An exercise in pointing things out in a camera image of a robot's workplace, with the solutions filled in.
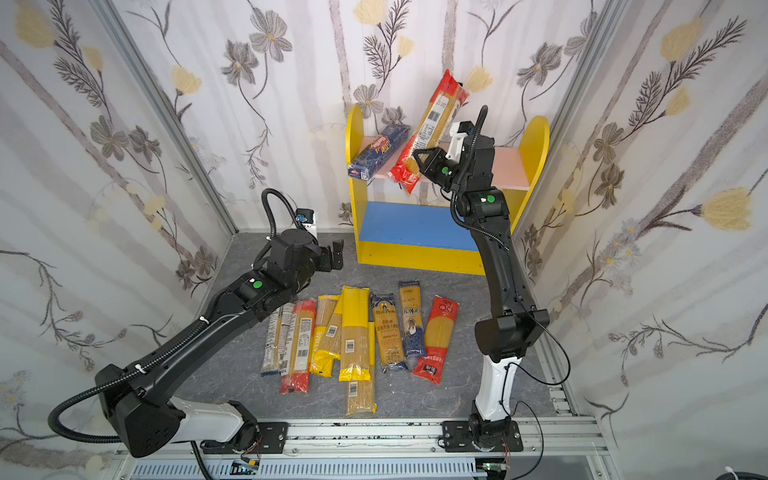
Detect red labelled spaghetti bag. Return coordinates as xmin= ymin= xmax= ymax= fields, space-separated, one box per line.
xmin=389 ymin=69 xmax=469 ymax=194

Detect dark blue Barilla spaghetti bag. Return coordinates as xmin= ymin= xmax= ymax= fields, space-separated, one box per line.
xmin=347 ymin=124 xmax=411 ymax=181

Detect blue gold spaghetti bag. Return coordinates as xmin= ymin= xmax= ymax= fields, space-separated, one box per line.
xmin=398 ymin=281 xmax=426 ymax=371

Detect red yellow spaghetti bag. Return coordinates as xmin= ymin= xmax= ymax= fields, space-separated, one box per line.
xmin=413 ymin=295 xmax=459 ymax=385

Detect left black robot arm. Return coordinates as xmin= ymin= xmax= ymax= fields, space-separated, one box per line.
xmin=47 ymin=188 xmax=344 ymax=458

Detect yellow shelf pink blue boards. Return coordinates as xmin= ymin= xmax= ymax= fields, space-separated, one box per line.
xmin=348 ymin=116 xmax=550 ymax=275

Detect large yellow spaghetti bag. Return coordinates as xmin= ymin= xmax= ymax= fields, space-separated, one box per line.
xmin=339 ymin=286 xmax=370 ymax=382

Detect clear white spaghetti bag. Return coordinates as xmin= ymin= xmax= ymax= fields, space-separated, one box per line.
xmin=260 ymin=302 xmax=295 ymax=376

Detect yellow spaghetti bag small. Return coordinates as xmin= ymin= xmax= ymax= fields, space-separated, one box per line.
xmin=310 ymin=295 xmax=343 ymax=378

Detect brown blue spaghetti bag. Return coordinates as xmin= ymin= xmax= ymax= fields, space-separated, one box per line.
xmin=371 ymin=294 xmax=407 ymax=373

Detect brown spaghetti pack bottom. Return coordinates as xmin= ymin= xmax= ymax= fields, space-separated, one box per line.
xmin=346 ymin=371 xmax=377 ymax=416

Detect red clear spaghetti bag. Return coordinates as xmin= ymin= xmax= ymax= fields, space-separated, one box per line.
xmin=280 ymin=299 xmax=317 ymax=394

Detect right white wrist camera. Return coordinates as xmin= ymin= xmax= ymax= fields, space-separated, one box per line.
xmin=447 ymin=121 xmax=474 ymax=162

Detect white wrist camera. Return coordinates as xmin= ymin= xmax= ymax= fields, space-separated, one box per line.
xmin=295 ymin=208 xmax=317 ymax=238
xmin=447 ymin=121 xmax=474 ymax=162

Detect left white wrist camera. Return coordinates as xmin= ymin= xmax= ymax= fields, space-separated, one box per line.
xmin=295 ymin=208 xmax=317 ymax=238

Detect white cable duct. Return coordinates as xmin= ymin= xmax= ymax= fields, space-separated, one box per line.
xmin=128 ymin=458 xmax=488 ymax=480

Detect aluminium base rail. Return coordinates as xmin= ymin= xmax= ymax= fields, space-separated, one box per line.
xmin=106 ymin=387 xmax=621 ymax=479

